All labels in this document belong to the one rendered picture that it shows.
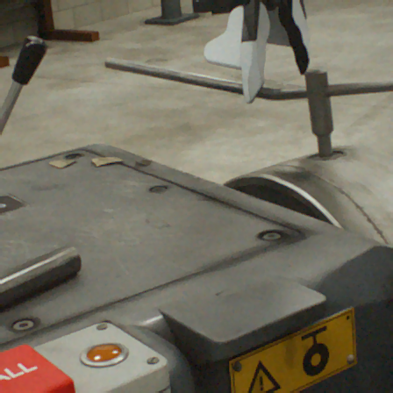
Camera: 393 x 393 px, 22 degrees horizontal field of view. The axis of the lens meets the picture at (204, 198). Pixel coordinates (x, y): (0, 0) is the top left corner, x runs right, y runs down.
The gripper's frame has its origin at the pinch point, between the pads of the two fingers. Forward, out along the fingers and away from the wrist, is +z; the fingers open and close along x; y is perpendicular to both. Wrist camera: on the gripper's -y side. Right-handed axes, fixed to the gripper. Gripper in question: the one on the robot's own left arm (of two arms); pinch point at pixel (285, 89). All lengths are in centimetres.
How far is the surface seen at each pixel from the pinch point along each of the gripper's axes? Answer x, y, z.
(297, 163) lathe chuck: 3.1, -1.6, 6.9
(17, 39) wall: -667, 529, 49
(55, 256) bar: 37.6, 3.3, 4.2
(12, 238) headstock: 30.8, 12.2, 5.2
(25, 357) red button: 49.3, -2.0, 6.1
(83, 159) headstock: 10.9, 17.8, 3.7
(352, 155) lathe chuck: 0.0, -6.2, 7.0
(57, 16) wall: -719, 517, 36
